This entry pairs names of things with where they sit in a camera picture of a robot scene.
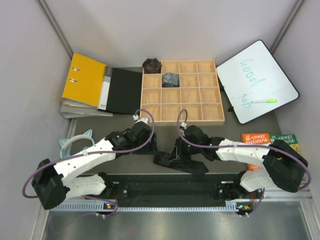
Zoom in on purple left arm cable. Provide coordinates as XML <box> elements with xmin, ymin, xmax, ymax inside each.
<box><xmin>21</xmin><ymin>108</ymin><xmax>157</xmax><ymax>217</ymax></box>

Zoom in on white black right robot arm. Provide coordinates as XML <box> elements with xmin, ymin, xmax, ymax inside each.
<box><xmin>176</xmin><ymin>122</ymin><xmax>311</xmax><ymax>198</ymax></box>

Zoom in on teal cat ear headphones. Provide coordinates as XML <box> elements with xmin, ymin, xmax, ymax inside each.
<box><xmin>59</xmin><ymin>129</ymin><xmax>95</xmax><ymax>159</ymax></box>

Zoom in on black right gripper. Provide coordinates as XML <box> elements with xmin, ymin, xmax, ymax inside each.
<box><xmin>167</xmin><ymin>137</ymin><xmax>202</xmax><ymax>163</ymax></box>

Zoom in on yellow ring binder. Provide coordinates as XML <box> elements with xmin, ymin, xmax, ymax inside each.
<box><xmin>61</xmin><ymin>52</ymin><xmax>107</xmax><ymax>109</ymax></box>

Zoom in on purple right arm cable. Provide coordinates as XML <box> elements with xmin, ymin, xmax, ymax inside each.
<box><xmin>176</xmin><ymin>109</ymin><xmax>312</xmax><ymax>217</ymax></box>

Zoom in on white whiteboard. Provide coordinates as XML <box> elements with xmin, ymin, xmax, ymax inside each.
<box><xmin>216</xmin><ymin>40</ymin><xmax>300</xmax><ymax>124</ymax></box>

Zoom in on grey slotted cable duct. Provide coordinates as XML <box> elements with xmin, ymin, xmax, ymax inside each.
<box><xmin>52</xmin><ymin>200</ymin><xmax>249</xmax><ymax>213</ymax></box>

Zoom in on grey folder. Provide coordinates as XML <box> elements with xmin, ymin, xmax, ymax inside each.
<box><xmin>60</xmin><ymin>104</ymin><xmax>113</xmax><ymax>119</ymax></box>

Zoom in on black folder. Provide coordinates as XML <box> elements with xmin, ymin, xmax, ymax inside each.
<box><xmin>97</xmin><ymin>66</ymin><xmax>143</xmax><ymax>115</ymax></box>

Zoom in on wooden compartment tray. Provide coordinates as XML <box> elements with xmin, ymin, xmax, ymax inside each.
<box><xmin>140</xmin><ymin>59</ymin><xmax>225</xmax><ymax>126</ymax></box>

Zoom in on rolled dark brown tie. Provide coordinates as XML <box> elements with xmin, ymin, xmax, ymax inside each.
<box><xmin>142</xmin><ymin>58</ymin><xmax>162</xmax><ymax>74</ymax></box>

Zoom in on rolled grey tie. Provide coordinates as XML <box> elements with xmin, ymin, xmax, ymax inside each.
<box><xmin>162</xmin><ymin>72</ymin><xmax>180</xmax><ymax>88</ymax></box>

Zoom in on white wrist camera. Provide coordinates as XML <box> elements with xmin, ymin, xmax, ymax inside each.
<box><xmin>180</xmin><ymin>122</ymin><xmax>188</xmax><ymax>129</ymax></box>
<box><xmin>132</xmin><ymin>114</ymin><xmax>149</xmax><ymax>125</ymax></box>

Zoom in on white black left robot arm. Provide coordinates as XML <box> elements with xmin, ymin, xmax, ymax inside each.
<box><xmin>31</xmin><ymin>121</ymin><xmax>158</xmax><ymax>210</ymax></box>

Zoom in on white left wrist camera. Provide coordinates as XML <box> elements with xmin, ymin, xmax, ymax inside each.
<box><xmin>132</xmin><ymin>114</ymin><xmax>149</xmax><ymax>125</ymax></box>

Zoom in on green treehouse book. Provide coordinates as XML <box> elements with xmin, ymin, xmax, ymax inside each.
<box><xmin>269</xmin><ymin>134</ymin><xmax>301</xmax><ymax>154</ymax></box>

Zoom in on orange treehouse book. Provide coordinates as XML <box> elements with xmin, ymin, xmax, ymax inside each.
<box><xmin>241</xmin><ymin>133</ymin><xmax>271</xmax><ymax>172</ymax></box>

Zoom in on green marker pen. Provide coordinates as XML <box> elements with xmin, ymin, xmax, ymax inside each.
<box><xmin>251</xmin><ymin>99</ymin><xmax>277</xmax><ymax>104</ymax></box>

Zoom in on dark grey table mat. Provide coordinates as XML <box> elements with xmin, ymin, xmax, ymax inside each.
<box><xmin>74</xmin><ymin>92</ymin><xmax>282</xmax><ymax>175</ymax></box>

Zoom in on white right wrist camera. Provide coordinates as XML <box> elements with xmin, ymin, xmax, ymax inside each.
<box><xmin>180</xmin><ymin>122</ymin><xmax>188</xmax><ymax>129</ymax></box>

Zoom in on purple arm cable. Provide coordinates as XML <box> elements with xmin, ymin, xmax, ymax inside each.
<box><xmin>176</xmin><ymin>109</ymin><xmax>312</xmax><ymax>217</ymax></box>
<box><xmin>21</xmin><ymin>108</ymin><xmax>157</xmax><ymax>217</ymax></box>

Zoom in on brown blue striped tie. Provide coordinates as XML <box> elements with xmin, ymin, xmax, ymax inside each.
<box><xmin>153</xmin><ymin>151</ymin><xmax>209</xmax><ymax>176</ymax></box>

